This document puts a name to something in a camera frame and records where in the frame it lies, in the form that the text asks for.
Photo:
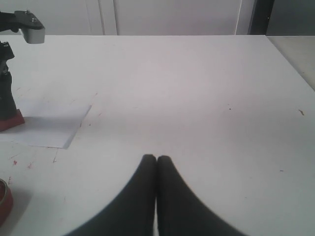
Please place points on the dark vertical post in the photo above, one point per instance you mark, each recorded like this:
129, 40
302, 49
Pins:
260, 18

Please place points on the white cabinet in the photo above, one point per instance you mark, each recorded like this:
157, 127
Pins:
138, 17

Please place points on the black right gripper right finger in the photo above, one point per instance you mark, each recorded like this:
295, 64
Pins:
179, 210

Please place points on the grey adjacent table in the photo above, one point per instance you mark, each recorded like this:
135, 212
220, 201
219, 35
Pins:
300, 53

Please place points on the white paper sheet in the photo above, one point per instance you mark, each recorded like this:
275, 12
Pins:
47, 124

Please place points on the red ink paste tin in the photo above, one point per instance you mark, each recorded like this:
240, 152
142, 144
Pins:
6, 201

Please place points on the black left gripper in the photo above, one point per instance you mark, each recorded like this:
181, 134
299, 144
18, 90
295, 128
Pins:
7, 103

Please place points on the red plastic stamp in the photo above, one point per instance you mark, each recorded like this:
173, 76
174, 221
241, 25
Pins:
17, 120

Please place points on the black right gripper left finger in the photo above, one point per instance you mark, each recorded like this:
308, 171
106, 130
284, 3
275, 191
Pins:
132, 211

